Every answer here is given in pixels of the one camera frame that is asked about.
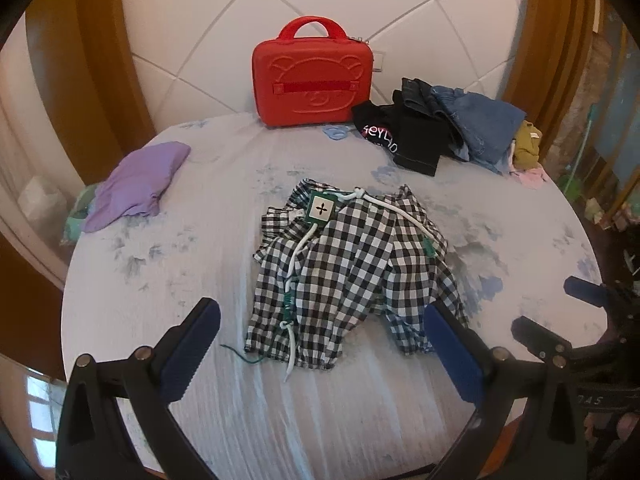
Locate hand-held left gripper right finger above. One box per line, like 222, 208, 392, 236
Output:
424, 302, 588, 480

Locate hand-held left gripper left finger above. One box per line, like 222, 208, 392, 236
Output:
55, 297, 223, 480

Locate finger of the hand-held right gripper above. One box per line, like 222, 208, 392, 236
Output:
563, 276, 621, 313
511, 316, 573, 367

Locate black white checkered garment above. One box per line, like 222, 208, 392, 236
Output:
221, 178, 471, 383

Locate green plastic broom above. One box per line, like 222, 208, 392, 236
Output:
557, 102, 599, 206

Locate bed with floral sheet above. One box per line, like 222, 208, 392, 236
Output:
60, 112, 608, 480

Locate pink garment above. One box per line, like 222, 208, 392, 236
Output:
510, 166, 548, 190

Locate yellow garment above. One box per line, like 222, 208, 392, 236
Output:
512, 121, 544, 171

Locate teal cloth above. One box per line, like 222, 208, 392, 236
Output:
62, 184, 101, 246

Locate purple garment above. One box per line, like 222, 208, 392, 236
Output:
81, 141, 192, 233

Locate cluttered wooden shelf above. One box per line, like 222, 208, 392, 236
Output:
550, 0, 640, 281

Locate light blue jeans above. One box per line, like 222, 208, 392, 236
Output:
431, 85, 528, 176

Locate black printed garment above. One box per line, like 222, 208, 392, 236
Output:
351, 100, 453, 178

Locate wooden headboard side panel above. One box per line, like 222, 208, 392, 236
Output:
25, 0, 156, 186
502, 0, 598, 161

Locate dark blue jeans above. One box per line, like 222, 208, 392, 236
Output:
392, 77, 451, 121

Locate cream curtain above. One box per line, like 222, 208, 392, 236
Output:
0, 20, 86, 271

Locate red bear-embossed suitcase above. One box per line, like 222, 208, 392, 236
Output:
251, 16, 375, 128

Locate white padded headboard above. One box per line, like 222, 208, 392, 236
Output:
120, 0, 531, 131

